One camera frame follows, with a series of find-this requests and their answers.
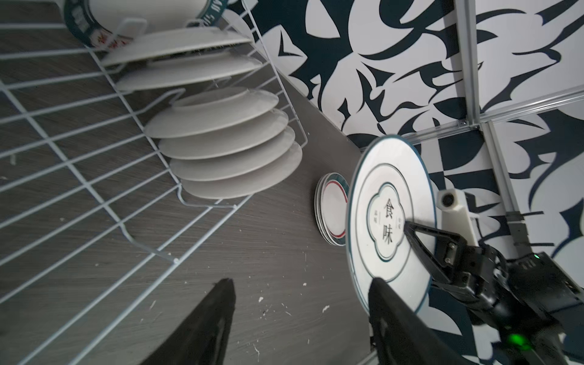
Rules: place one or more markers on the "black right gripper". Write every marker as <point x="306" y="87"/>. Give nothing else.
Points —
<point x="531" y="301"/>

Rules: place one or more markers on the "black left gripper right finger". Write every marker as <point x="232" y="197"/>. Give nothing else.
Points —
<point x="400" y="336"/>

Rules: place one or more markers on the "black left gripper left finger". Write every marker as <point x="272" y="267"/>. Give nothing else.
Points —
<point x="203" y="336"/>

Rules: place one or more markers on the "green cloud pattern plate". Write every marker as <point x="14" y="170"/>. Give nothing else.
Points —
<point x="390" y="186"/>

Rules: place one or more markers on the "stack of unloaded plates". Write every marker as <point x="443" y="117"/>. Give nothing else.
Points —
<point x="330" y="207"/>

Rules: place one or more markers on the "green banner rim plate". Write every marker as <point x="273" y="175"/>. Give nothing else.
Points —
<point x="113" y="24"/>

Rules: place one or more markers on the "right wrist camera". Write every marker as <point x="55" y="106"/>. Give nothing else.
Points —
<point x="456" y="216"/>

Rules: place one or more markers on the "aluminium cage frame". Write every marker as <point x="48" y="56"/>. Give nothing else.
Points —
<point x="526" y="53"/>

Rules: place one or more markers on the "white wire dish rack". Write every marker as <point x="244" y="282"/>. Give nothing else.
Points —
<point x="100" y="261"/>

